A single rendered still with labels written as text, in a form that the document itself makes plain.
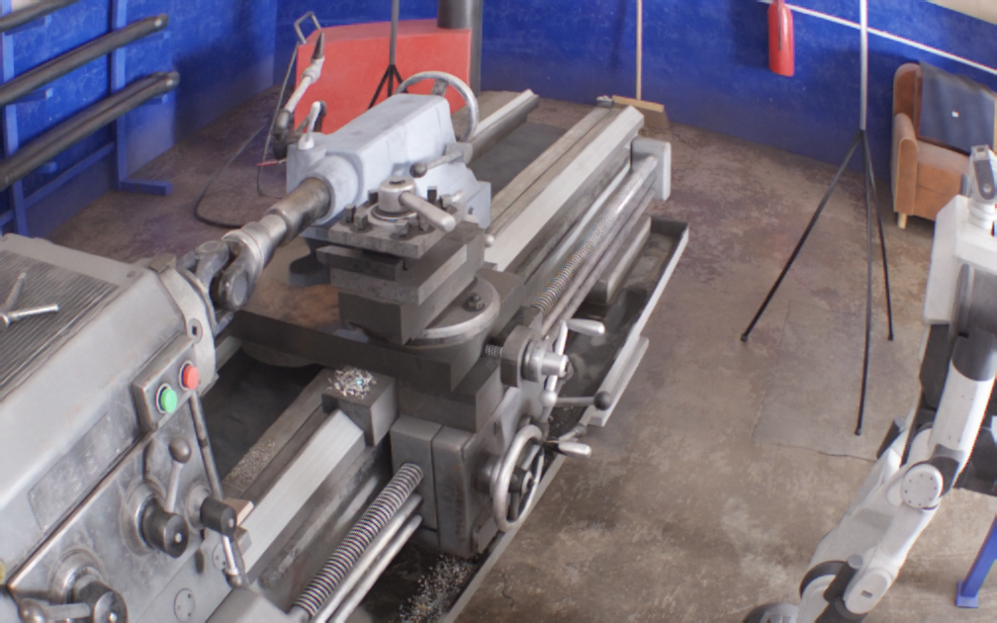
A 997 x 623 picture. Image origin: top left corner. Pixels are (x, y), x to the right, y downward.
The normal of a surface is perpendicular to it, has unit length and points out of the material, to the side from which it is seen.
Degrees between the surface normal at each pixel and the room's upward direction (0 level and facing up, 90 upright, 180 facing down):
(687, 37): 90
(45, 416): 45
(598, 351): 0
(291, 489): 36
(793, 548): 0
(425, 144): 76
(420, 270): 0
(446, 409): 90
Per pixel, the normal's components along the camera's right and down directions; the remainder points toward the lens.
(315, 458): 0.56, -0.60
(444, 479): -0.36, 0.44
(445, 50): -0.02, 0.48
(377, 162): 0.93, 0.12
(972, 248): -0.30, -0.38
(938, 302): -0.95, 0.04
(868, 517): -0.47, 0.74
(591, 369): 0.02, -0.88
